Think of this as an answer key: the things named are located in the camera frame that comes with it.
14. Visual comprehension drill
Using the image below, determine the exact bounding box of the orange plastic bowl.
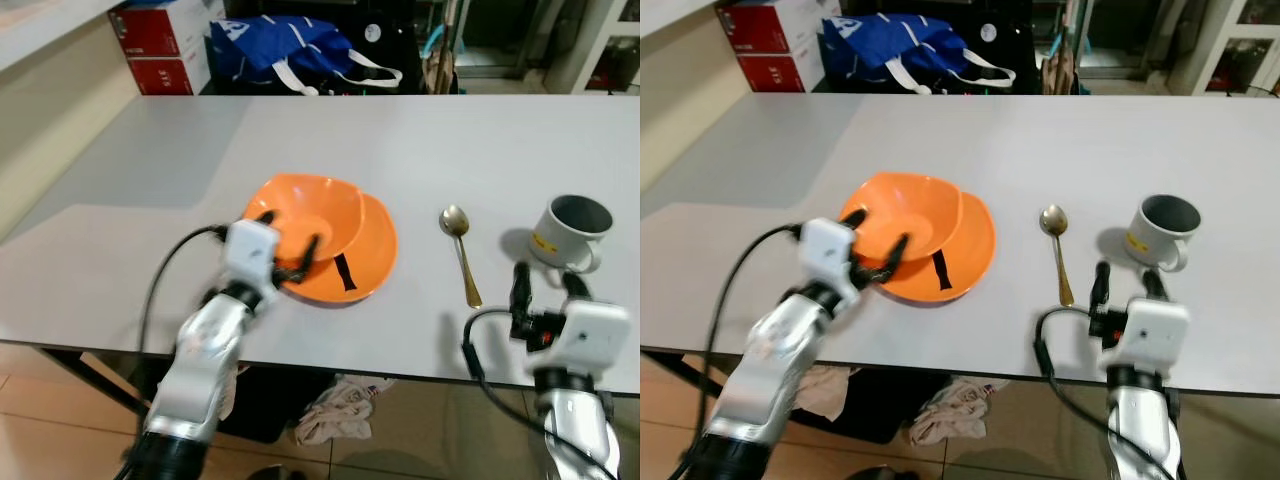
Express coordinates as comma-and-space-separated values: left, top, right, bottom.
243, 174, 364, 263
840, 172, 964, 263

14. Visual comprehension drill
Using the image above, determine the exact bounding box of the white ceramic mug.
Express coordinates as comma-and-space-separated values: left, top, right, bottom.
529, 195, 613, 275
1127, 195, 1202, 273

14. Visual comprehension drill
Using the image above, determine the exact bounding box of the orange plastic plate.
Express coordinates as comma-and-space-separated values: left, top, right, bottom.
880, 190, 997, 304
280, 192, 399, 304

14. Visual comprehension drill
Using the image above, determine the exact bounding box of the brass metal spoon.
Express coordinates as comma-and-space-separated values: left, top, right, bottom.
440, 205, 483, 309
1040, 205, 1076, 307

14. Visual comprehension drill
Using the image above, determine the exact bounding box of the black fabric bag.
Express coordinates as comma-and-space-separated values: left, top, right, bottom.
215, 365, 336, 446
820, 365, 931, 446

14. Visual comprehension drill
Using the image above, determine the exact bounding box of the crumpled white cloth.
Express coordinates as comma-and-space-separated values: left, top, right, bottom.
905, 375, 991, 446
293, 375, 396, 446

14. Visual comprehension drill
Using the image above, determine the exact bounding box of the red white cardboard box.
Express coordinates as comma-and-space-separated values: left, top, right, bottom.
110, 0, 226, 59
737, 52, 826, 94
718, 0, 831, 56
127, 55, 213, 96

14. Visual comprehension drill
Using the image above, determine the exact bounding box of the brown folded umbrella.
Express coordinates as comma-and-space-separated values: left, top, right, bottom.
425, 40, 456, 96
1040, 45, 1076, 96

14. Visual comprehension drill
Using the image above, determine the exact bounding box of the white cabinet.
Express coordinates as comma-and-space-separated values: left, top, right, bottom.
1170, 0, 1280, 96
575, 0, 641, 96

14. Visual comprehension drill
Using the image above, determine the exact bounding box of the white shelf board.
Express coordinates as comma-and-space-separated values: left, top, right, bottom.
640, 0, 736, 36
0, 0, 126, 71

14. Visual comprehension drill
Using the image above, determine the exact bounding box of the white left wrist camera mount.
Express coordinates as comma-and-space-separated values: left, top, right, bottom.
222, 220, 279, 301
800, 218, 859, 296

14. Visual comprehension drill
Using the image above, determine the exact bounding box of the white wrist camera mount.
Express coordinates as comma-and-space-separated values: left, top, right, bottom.
545, 303, 633, 376
800, 218, 859, 296
222, 220, 279, 301
1125, 297, 1191, 373

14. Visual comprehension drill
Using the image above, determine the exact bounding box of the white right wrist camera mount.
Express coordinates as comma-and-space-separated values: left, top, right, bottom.
545, 303, 633, 376
1125, 297, 1191, 373

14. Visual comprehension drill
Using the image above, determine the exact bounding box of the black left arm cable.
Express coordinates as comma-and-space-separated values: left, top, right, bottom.
705, 225, 806, 381
138, 226, 229, 351

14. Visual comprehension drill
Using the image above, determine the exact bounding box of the black metal table frame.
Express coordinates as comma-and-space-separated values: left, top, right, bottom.
40, 347, 151, 421
640, 350, 736, 421

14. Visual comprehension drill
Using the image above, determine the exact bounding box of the blue bag with white straps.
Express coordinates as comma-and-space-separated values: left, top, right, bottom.
820, 15, 1017, 97
208, 15, 404, 97

